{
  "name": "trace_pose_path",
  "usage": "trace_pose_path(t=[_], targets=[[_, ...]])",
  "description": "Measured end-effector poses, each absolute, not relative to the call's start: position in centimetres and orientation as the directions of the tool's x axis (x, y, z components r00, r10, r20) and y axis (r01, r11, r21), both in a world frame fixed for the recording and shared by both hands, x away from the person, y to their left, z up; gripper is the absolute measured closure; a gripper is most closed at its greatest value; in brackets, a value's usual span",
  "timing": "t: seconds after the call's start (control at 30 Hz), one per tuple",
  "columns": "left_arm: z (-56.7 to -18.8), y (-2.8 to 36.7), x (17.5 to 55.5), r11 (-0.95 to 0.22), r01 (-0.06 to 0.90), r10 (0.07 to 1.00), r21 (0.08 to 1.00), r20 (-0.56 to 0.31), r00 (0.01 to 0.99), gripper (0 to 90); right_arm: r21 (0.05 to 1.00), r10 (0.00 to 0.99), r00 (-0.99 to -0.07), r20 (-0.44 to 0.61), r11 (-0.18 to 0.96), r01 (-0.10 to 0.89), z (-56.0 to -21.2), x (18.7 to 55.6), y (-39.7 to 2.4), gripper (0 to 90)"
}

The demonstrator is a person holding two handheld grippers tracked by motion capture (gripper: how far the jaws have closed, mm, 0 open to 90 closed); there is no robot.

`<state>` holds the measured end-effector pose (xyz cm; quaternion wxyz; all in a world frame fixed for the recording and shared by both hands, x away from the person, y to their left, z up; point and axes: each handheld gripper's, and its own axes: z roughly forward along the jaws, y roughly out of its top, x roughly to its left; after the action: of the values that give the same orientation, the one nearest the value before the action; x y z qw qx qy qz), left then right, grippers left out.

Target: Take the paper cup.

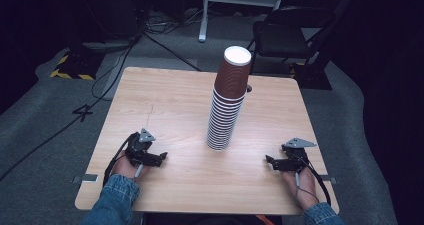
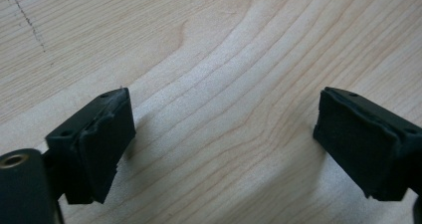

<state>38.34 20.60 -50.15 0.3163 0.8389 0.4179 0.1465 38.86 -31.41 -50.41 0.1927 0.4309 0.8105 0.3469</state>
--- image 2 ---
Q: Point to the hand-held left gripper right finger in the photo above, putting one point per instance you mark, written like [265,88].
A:
[365,144]

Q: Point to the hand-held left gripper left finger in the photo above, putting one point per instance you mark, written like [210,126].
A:
[96,144]

